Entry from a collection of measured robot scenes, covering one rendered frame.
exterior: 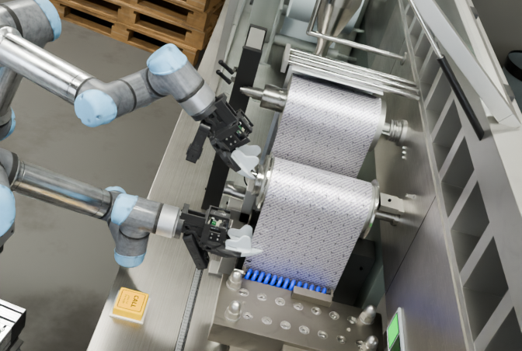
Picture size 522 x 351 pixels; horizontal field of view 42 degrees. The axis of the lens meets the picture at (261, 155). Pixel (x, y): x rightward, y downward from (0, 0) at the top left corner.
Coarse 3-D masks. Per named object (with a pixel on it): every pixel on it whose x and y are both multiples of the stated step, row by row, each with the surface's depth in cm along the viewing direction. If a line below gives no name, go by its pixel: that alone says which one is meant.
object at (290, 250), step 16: (256, 224) 159; (272, 224) 158; (288, 224) 158; (256, 240) 161; (272, 240) 161; (288, 240) 160; (304, 240) 160; (320, 240) 159; (336, 240) 159; (352, 240) 158; (256, 256) 164; (272, 256) 164; (288, 256) 163; (304, 256) 163; (320, 256) 162; (336, 256) 162; (272, 272) 166; (288, 272) 166; (304, 272) 165; (320, 272) 165; (336, 272) 164
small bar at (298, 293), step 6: (294, 288) 162; (300, 288) 163; (294, 294) 161; (300, 294) 161; (306, 294) 162; (312, 294) 162; (318, 294) 163; (324, 294) 163; (306, 300) 162; (312, 300) 162; (318, 300) 162; (324, 300) 162; (330, 300) 162
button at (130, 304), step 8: (120, 296) 163; (128, 296) 164; (136, 296) 164; (144, 296) 165; (120, 304) 161; (128, 304) 162; (136, 304) 162; (144, 304) 163; (120, 312) 160; (128, 312) 160; (136, 312) 160
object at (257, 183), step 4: (260, 168) 157; (264, 168) 157; (260, 172) 156; (264, 172) 156; (256, 176) 156; (260, 176) 156; (256, 180) 155; (260, 180) 156; (252, 184) 162; (256, 184) 156; (260, 184) 156; (252, 188) 158; (256, 188) 156; (260, 188) 156; (252, 192) 157; (256, 192) 157
